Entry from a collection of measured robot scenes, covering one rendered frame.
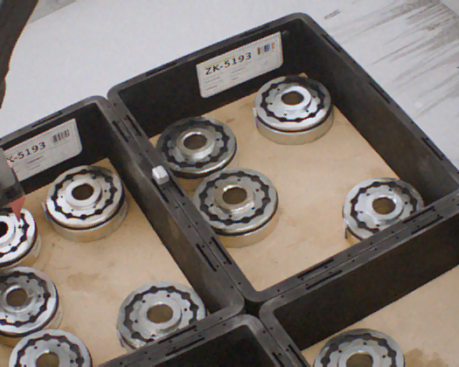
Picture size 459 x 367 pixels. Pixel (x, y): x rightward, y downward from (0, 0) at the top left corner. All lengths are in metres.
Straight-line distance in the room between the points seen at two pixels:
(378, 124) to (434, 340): 0.31
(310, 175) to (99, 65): 0.54
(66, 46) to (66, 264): 0.61
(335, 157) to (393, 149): 0.09
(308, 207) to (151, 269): 0.21
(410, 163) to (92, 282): 0.41
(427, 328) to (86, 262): 0.42
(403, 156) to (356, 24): 0.51
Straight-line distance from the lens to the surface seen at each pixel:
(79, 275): 1.30
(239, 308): 1.12
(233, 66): 1.43
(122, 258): 1.31
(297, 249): 1.29
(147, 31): 1.83
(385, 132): 1.35
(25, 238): 1.32
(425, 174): 1.29
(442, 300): 1.24
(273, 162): 1.39
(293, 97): 1.44
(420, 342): 1.20
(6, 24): 1.03
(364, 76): 1.35
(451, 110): 1.65
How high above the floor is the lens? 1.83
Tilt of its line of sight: 47 degrees down
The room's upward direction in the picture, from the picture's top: 8 degrees counter-clockwise
